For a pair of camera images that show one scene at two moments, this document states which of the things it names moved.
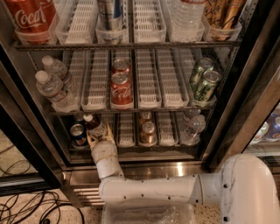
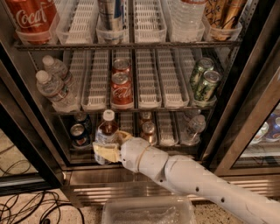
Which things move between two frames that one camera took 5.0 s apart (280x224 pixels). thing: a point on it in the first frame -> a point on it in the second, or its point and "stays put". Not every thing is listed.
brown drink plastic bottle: x=92 y=123 -> x=105 y=133
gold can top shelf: x=221 y=17 stays put
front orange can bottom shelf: x=148 y=137 stays put
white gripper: x=103 y=150 -> x=131 y=153
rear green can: x=204 y=65 stays put
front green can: x=207 y=86 stays put
